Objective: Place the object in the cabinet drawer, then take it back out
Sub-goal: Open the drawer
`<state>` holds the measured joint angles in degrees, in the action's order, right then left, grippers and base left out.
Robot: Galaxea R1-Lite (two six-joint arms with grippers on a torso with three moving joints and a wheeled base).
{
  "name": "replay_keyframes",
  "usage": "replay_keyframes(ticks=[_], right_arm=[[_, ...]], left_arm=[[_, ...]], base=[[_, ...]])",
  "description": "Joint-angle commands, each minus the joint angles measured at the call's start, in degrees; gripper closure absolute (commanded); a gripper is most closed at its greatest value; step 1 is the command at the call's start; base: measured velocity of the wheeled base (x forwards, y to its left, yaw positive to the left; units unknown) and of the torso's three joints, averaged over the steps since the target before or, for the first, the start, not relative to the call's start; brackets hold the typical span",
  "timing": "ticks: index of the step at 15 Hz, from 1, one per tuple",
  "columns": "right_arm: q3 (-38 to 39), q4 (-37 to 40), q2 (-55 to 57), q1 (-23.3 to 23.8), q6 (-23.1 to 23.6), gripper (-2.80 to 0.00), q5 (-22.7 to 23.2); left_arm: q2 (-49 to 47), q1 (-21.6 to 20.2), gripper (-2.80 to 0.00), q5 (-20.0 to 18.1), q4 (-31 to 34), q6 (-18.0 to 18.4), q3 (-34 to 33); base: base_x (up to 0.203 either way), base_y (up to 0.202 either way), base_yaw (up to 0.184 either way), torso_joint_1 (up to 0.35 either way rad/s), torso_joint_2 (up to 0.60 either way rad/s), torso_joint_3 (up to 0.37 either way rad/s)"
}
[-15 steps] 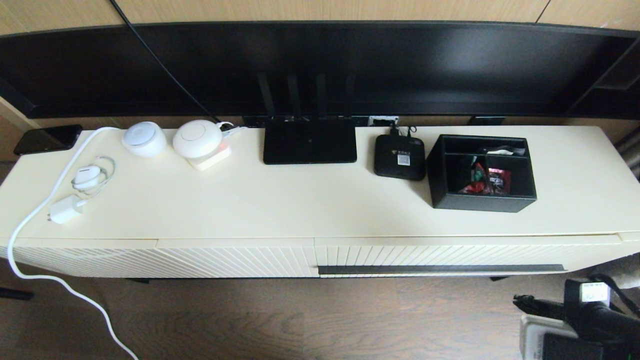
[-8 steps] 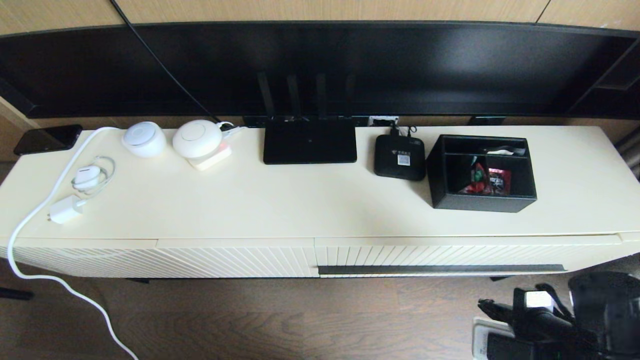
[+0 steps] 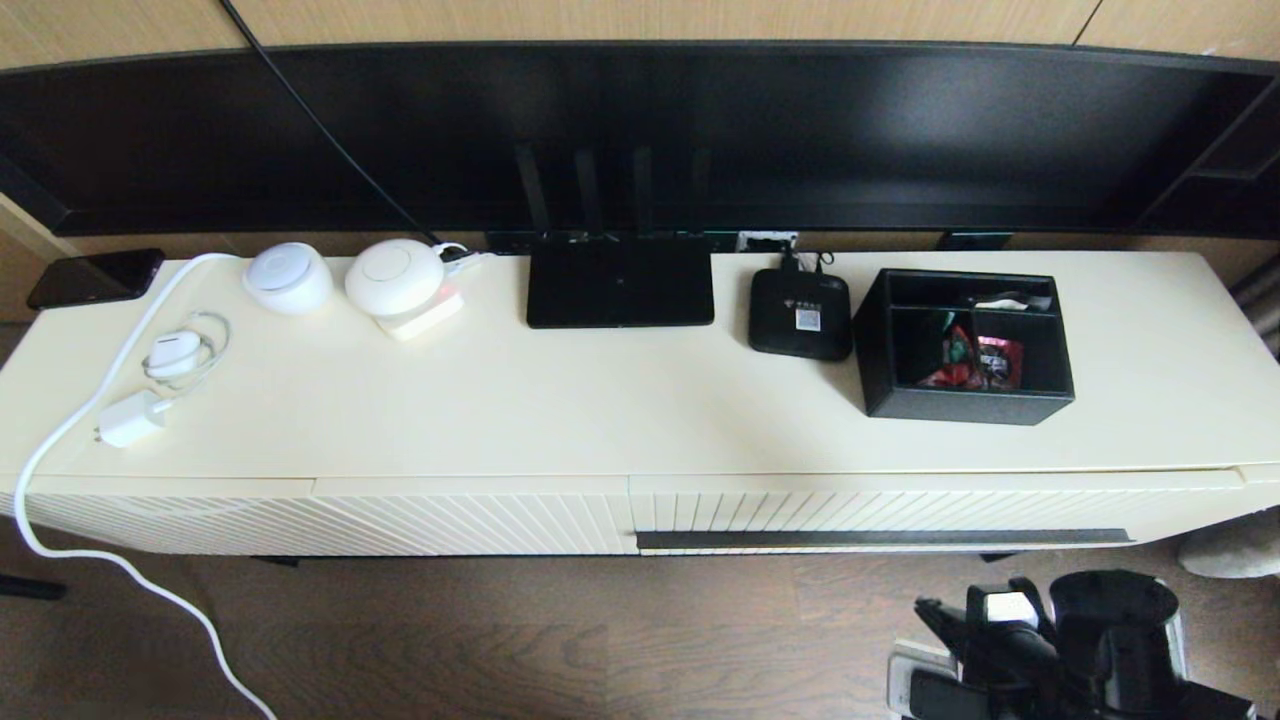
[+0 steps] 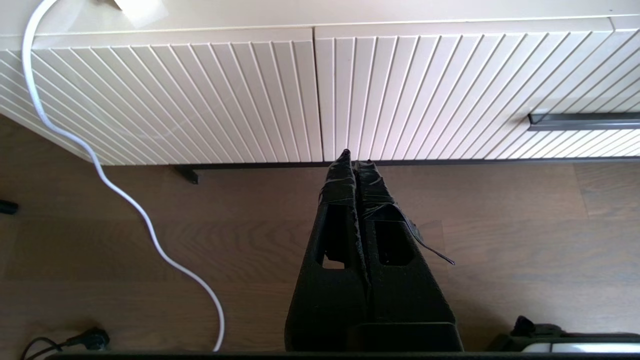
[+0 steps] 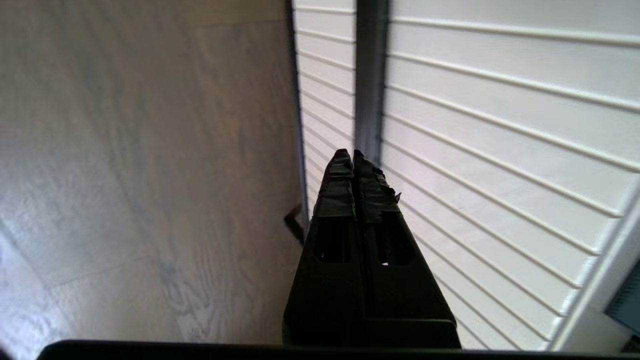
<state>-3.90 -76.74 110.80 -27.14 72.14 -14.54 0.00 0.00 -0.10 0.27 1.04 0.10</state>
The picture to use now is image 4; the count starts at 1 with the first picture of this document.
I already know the white ribbed sideboard cabinet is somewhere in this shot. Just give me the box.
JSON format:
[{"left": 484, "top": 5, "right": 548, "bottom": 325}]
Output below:
[{"left": 0, "top": 0, "right": 640, "bottom": 168}]

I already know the black power plug with cord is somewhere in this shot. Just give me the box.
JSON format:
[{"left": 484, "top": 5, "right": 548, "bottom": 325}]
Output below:
[{"left": 20, "top": 327, "right": 111, "bottom": 360}]

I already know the black white robot base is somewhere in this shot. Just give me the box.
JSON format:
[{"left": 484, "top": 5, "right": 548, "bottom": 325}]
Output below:
[{"left": 487, "top": 315, "right": 640, "bottom": 354}]

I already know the cream ribbed cabinet front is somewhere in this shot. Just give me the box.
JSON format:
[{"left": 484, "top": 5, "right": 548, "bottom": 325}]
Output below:
[
  {"left": 0, "top": 27, "right": 323, "bottom": 166},
  {"left": 314, "top": 19, "right": 615, "bottom": 162}
]

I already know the cream ribbed drawer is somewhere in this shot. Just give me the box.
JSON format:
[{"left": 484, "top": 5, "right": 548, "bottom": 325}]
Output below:
[{"left": 528, "top": 15, "right": 640, "bottom": 162}]

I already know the thick white power cable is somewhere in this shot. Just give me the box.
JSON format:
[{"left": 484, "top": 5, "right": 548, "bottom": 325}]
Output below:
[{"left": 21, "top": 0, "right": 226, "bottom": 352}]

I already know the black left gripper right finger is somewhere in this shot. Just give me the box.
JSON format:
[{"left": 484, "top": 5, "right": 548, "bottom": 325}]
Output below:
[{"left": 355, "top": 159, "right": 458, "bottom": 325}]

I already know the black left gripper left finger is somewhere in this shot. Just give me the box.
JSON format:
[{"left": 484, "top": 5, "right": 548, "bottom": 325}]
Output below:
[{"left": 285, "top": 149, "right": 370, "bottom": 351}]

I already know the white power adapter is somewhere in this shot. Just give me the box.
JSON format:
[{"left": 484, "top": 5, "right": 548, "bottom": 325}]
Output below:
[{"left": 112, "top": 0, "right": 169, "bottom": 29}]

